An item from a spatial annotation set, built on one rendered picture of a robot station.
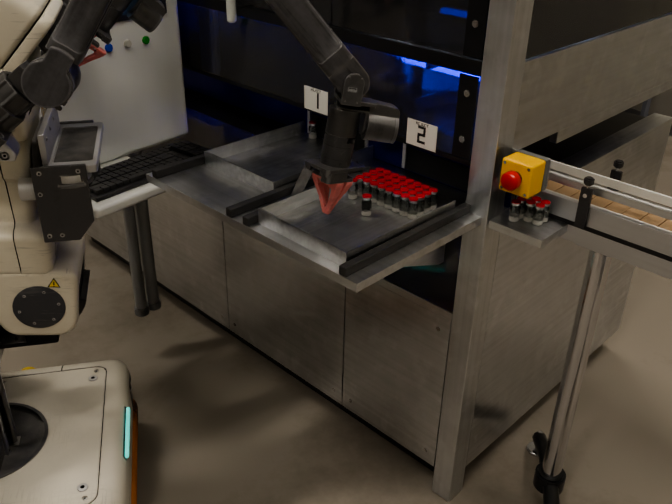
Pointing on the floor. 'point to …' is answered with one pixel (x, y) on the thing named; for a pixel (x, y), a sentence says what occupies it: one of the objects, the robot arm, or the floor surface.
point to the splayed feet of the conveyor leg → (551, 488)
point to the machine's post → (506, 12)
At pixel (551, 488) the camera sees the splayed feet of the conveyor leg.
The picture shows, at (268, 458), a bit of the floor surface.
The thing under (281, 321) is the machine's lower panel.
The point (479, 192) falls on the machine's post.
